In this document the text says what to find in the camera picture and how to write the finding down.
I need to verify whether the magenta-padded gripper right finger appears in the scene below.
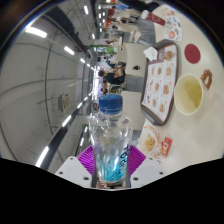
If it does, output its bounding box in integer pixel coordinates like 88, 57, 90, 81
125, 145, 165, 188

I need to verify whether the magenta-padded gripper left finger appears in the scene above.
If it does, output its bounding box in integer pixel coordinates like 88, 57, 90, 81
54, 145, 98, 188

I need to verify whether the clear bottle with blue cap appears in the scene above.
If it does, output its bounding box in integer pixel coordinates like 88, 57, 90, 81
88, 94, 134, 188

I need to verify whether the fries paper bag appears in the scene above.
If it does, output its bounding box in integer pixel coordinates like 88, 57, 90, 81
141, 124, 163, 159

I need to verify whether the red sauce packet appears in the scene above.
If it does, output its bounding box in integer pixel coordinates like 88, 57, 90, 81
160, 136, 174, 158

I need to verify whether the dark brown food tray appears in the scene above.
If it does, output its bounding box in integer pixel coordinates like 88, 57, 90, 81
139, 39, 180, 127

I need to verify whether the cream chair with round hole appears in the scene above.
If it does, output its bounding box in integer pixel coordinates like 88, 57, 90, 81
114, 42, 149, 79
119, 89, 148, 133

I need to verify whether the ceiling air conditioner unit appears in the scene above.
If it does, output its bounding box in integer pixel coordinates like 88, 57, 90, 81
58, 93, 72, 113

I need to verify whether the printed paper tray liner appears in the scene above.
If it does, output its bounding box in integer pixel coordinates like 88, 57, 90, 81
141, 44, 177, 123

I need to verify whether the person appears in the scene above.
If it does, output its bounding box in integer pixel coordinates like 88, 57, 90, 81
98, 68, 126, 86

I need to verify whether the white crumpled napkin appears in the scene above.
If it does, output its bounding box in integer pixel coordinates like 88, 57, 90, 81
143, 46, 159, 62

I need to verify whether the flat round red coaster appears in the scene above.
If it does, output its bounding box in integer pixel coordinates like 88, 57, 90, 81
184, 43, 202, 65

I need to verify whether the group of ceiling lights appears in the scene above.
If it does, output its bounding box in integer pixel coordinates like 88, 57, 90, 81
24, 3, 108, 168

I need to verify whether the cream paper cup brown handle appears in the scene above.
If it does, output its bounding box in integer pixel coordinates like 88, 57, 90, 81
173, 68, 214, 117

